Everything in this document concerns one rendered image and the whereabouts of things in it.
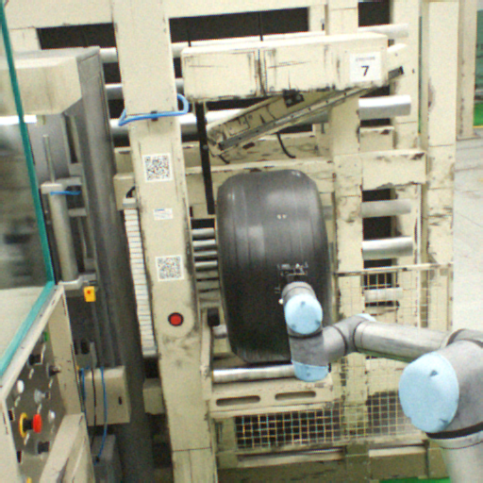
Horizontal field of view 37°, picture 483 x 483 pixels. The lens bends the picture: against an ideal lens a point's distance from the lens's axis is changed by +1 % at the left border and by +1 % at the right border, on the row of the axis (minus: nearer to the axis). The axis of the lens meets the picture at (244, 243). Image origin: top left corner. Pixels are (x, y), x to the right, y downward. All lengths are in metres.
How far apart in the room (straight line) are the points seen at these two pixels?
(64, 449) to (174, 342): 0.45
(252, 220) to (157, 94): 0.41
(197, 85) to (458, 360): 1.24
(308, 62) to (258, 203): 0.49
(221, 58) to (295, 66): 0.22
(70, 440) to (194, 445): 0.50
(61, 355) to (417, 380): 1.03
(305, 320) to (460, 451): 0.42
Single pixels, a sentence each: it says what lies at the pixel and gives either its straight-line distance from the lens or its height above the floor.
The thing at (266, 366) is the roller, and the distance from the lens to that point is 2.10.
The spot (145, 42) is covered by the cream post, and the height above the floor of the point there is 1.83.
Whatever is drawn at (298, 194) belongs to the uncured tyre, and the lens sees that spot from 1.94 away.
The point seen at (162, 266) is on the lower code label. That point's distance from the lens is 2.05.
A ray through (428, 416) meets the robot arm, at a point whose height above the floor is 1.25.
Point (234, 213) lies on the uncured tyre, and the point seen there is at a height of 1.39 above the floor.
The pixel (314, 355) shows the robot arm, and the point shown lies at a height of 1.19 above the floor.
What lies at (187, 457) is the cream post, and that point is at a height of 0.60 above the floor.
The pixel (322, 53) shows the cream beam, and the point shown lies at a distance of 2.20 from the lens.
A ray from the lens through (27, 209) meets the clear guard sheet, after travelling 1.76.
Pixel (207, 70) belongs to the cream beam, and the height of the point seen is 1.73.
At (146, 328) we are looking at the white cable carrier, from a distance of 2.14.
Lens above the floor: 1.93
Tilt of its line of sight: 19 degrees down
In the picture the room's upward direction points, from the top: 5 degrees counter-clockwise
